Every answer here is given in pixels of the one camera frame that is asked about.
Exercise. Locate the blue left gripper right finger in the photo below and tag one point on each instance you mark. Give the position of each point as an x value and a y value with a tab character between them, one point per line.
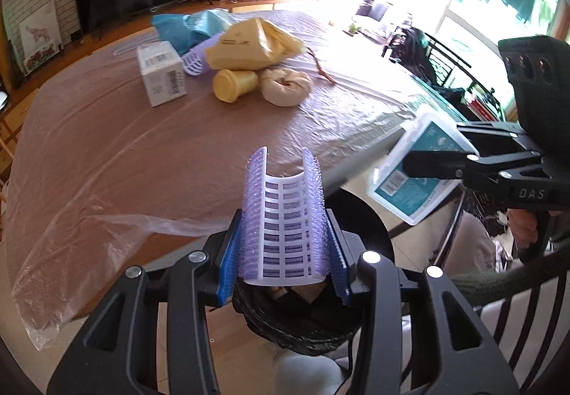
339	265

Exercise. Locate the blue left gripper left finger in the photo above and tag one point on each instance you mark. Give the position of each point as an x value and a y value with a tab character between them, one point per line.
228	259

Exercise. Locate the teal white plastic package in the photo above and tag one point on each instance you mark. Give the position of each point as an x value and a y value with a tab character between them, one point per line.
413	199

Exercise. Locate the beige paper ball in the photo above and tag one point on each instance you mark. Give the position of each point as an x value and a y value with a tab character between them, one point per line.
285	87

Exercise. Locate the yellow plastic cup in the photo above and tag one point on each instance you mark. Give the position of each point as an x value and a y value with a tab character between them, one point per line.
228	86

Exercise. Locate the white cardboard box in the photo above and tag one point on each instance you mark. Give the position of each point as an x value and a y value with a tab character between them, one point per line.
161	69

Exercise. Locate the yellow drawstring bag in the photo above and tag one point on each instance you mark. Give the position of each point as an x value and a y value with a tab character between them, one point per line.
256	44

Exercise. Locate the blue plastic bag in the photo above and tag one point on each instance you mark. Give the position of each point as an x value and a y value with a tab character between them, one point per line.
186	31

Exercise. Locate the right hand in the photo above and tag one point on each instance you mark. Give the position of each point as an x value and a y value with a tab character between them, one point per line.
523	226

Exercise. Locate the black metal chair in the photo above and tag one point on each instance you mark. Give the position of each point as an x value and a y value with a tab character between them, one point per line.
445	72

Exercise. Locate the small potted plant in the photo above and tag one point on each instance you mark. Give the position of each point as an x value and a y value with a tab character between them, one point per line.
352	30

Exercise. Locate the framed animal picture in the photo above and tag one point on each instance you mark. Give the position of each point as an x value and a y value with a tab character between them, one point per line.
41	37

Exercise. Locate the black camera box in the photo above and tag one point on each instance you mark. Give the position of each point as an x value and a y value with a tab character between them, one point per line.
538	69

